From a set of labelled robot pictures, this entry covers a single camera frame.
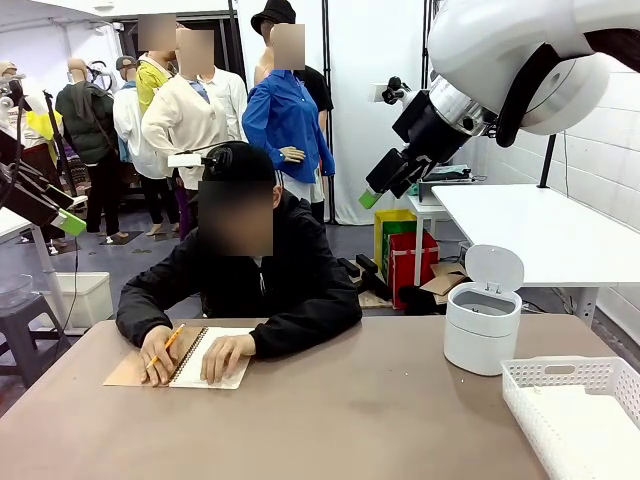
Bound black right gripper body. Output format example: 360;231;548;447
392;89;482;177

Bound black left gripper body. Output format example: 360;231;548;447
0;164;61;227

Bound yellow pencil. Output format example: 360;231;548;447
145;323;186;370

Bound spiral notebook brown cover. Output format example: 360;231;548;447
103;325;257;391

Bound person's left forearm black sleeve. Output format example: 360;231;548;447
249;292;363;360

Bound person's right forearm black sleeve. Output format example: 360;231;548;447
115;272;201;349

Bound person's right hand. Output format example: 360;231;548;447
138;324;187;387

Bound person's left hand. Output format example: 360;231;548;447
200;333;257;385

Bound grey box with teal cloth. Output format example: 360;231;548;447
416;164;474;204

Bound small white side table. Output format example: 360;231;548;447
406;192;451;289

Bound white desk with leg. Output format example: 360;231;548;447
0;205;71;332

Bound yellow white clothed mannequin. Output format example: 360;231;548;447
0;60;69;251

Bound white storage box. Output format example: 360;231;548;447
42;272;114;330

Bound dark green jacket mannequin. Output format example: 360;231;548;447
54;58;130;240

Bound clear plastic bowl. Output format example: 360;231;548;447
0;273;34;309

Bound black backdrop pole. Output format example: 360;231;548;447
321;0;337;225

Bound red bag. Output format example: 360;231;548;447
388;230;441;310

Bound white shirt capped mannequin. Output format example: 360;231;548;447
112;56;176;237

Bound black t-shirt mannequin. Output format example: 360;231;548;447
294;64;335;224

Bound black floor blocks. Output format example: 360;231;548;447
338;253;392;302

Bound grey plastic stool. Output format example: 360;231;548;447
0;292;72;389

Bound brown cardboard pieces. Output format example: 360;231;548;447
419;262;470;305

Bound blue shirt mannequin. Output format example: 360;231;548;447
242;22;336;211

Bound black stand pole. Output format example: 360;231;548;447
536;133;559;190

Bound person torso black jacket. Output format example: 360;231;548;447
164;187;354;321

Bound yellow jacket mannequin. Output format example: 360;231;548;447
134;14;177;117

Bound black cap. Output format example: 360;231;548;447
202;141;277;185

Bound large white table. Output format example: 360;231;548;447
430;183;640;329

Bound cream cardigan mannequin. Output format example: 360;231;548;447
141;27;249;236

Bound white lidded trash bin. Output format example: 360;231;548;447
443;243;525;377

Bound black bucket hat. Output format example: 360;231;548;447
250;0;297;36

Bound white perforated plastic basket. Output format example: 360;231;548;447
501;355;640;480

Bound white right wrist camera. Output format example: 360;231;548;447
370;76;417;107

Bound white head-mounted camera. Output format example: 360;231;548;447
167;144;234;174

